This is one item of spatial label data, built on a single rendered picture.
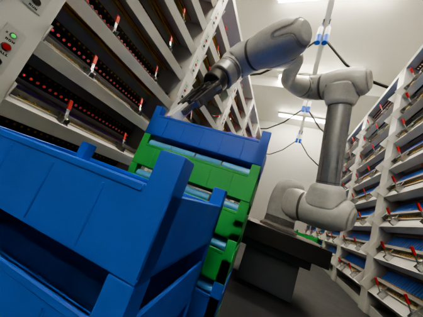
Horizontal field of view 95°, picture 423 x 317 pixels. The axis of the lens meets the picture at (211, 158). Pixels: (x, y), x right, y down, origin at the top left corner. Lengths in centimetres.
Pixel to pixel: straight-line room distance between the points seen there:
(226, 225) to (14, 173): 32
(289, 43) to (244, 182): 39
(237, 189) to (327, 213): 65
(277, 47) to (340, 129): 56
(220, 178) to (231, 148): 7
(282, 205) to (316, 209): 16
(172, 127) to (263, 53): 34
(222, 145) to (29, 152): 33
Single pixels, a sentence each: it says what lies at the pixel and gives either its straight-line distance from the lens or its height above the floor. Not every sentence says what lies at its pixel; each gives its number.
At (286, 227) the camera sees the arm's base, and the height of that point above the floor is 30.
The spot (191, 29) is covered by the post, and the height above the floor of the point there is 128.
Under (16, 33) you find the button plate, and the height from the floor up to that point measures 52.
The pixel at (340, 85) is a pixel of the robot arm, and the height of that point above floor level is 97.
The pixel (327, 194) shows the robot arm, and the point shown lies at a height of 50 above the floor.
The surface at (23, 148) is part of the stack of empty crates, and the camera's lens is 22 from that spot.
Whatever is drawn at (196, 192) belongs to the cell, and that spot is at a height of 30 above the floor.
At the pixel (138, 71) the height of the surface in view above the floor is 72.
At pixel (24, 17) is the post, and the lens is 79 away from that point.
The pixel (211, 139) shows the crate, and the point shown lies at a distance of 45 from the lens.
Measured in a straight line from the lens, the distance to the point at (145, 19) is 106.
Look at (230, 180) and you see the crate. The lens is 42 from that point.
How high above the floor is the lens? 30
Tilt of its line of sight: 11 degrees up
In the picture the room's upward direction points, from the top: 20 degrees clockwise
